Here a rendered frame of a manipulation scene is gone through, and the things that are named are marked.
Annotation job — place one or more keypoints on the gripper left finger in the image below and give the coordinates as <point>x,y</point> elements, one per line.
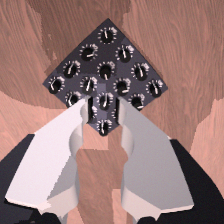
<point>39,174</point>

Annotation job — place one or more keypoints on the black knob box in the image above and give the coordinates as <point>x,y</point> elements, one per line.
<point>88,75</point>

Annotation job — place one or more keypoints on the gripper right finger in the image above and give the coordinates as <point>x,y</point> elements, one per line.
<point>161,179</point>

